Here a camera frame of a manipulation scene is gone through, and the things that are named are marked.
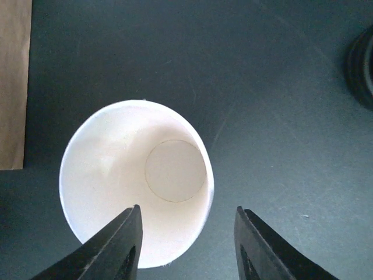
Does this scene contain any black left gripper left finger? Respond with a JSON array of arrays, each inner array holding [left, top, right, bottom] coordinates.
[[33, 205, 143, 279]]

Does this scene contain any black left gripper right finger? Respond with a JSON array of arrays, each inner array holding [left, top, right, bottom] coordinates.
[[234, 206, 336, 280]]

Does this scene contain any single white paper cup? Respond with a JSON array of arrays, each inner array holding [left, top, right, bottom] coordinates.
[[59, 100, 214, 269]]

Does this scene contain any brown paper bag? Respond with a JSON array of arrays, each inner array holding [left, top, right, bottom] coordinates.
[[1, 0, 32, 170]]

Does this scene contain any black coffee cup lid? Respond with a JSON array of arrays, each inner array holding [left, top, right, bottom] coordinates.
[[344, 25, 372, 111]]

